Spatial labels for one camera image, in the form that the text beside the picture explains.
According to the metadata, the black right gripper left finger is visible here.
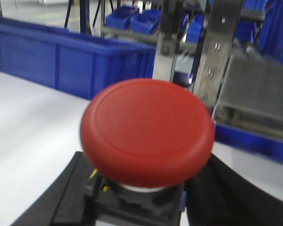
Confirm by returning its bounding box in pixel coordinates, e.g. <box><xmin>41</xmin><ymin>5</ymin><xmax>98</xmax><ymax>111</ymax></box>
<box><xmin>12</xmin><ymin>152</ymin><xmax>94</xmax><ymax>226</ymax></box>

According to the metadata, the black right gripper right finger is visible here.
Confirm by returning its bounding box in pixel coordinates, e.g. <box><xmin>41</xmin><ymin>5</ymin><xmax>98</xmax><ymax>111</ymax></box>
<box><xmin>185</xmin><ymin>155</ymin><xmax>283</xmax><ymax>226</ymax></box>

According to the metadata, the red mushroom push button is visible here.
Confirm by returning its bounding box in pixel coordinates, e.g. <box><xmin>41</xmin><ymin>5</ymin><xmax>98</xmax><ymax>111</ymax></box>
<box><xmin>80</xmin><ymin>79</ymin><xmax>215</xmax><ymax>226</ymax></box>

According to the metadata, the blue bin under shelf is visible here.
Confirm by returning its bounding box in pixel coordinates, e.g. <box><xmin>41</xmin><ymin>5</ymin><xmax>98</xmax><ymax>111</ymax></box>
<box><xmin>215</xmin><ymin>125</ymin><xmax>283</xmax><ymax>163</ymax></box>

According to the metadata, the blue bin lower left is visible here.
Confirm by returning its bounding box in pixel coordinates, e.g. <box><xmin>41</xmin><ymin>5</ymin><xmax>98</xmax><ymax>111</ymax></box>
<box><xmin>0</xmin><ymin>17</ymin><xmax>156</xmax><ymax>99</ymax></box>

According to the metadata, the stainless steel shelf rack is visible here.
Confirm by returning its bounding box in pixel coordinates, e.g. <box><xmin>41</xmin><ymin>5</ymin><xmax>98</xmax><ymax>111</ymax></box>
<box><xmin>101</xmin><ymin>0</ymin><xmax>283</xmax><ymax>142</ymax></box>

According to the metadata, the small blue bin right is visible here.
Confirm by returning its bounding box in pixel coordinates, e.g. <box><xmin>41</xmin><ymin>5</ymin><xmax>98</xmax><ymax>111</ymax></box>
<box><xmin>130</xmin><ymin>9</ymin><xmax>161</xmax><ymax>35</ymax></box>

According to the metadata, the small blue bin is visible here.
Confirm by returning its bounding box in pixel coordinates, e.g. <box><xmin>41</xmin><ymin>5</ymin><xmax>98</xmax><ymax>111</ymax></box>
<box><xmin>130</xmin><ymin>9</ymin><xmax>161</xmax><ymax>35</ymax></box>
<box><xmin>105</xmin><ymin>5</ymin><xmax>140</xmax><ymax>30</ymax></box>

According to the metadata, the small blue bin left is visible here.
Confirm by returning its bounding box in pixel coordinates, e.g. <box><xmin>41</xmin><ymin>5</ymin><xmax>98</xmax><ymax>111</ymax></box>
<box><xmin>105</xmin><ymin>5</ymin><xmax>140</xmax><ymax>30</ymax></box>

